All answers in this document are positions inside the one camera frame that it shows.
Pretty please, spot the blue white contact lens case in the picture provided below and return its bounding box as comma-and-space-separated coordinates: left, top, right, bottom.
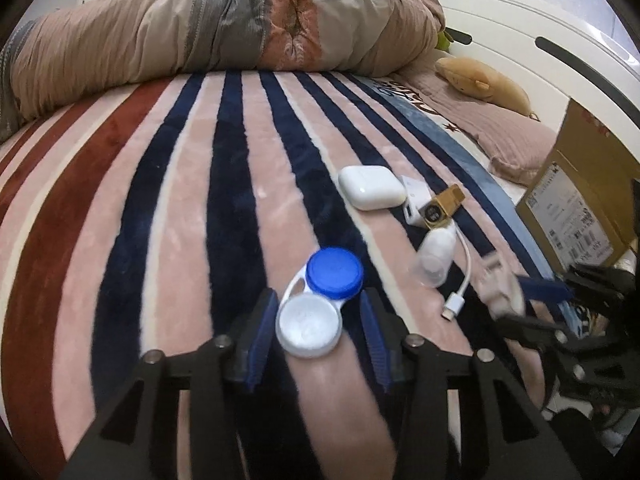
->
275, 247, 365, 359

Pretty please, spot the beige grey duvet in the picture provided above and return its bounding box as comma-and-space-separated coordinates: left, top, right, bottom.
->
0, 0, 447, 142

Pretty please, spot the clear plastic cup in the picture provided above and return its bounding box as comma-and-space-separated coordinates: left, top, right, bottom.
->
411, 225, 458, 289

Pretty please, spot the green plush toy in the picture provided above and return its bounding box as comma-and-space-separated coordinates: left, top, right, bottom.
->
434, 25, 457, 52

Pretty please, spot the pale pink small item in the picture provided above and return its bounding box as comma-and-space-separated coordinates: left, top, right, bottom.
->
472, 252, 526, 319

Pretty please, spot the white adapter cable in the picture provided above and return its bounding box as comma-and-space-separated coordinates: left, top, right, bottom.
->
400, 176, 474, 321

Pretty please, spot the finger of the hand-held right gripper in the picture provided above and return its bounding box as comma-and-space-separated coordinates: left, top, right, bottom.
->
497, 315, 576, 348
517, 265, 628, 306

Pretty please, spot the yellow plush toy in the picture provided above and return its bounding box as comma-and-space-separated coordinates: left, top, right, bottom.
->
434, 56, 532, 117

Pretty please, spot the cardboard box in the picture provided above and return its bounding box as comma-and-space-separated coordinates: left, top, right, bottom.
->
515, 98, 640, 273

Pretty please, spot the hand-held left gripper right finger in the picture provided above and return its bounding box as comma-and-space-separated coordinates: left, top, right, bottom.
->
360, 287, 583, 480

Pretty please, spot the striped plush blanket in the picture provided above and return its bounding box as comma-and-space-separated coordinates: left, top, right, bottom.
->
0, 70, 576, 480

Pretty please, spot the white earbuds case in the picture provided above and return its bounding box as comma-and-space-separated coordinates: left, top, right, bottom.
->
338, 165, 407, 211

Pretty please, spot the small gold box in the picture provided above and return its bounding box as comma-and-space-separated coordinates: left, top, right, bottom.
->
417, 185, 466, 231

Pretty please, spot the pink pillow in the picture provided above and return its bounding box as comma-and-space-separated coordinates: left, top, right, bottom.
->
395, 52, 558, 186

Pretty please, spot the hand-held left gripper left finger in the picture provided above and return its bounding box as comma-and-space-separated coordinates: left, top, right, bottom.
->
60, 288, 279, 480

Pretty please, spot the white headboard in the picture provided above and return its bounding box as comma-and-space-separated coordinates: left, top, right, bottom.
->
422, 0, 640, 133

